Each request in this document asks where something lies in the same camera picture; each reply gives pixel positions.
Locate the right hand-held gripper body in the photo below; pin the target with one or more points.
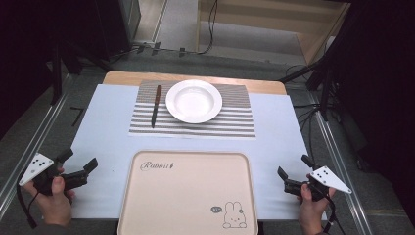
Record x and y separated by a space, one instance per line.
329 178

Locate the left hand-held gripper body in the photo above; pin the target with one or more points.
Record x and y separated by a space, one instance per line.
36 168

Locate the person's right hand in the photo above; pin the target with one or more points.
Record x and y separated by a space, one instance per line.
311 210

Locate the person's left hand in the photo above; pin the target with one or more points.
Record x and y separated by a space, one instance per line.
56 205

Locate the pale blue table sheet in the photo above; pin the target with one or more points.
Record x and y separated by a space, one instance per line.
107 130

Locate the grey striped placemat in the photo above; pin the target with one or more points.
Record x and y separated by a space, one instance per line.
235 125

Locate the black metal stand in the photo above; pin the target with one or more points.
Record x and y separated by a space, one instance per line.
323 81
58 71

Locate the beige tray with rabbit print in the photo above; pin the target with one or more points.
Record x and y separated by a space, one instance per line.
182 196

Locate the white deep plate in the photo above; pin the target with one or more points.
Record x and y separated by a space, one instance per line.
193 101

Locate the light wooden shelf unit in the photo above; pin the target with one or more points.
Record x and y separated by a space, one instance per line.
313 36

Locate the power strip with plugs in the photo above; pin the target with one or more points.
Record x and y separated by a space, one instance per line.
156 48

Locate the dark cabinet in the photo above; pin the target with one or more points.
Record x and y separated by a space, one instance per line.
114 26

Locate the aluminium floor rail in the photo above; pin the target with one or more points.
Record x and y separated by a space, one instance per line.
29 147
339 163

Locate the black bent bracket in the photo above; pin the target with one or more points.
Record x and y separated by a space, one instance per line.
78 116

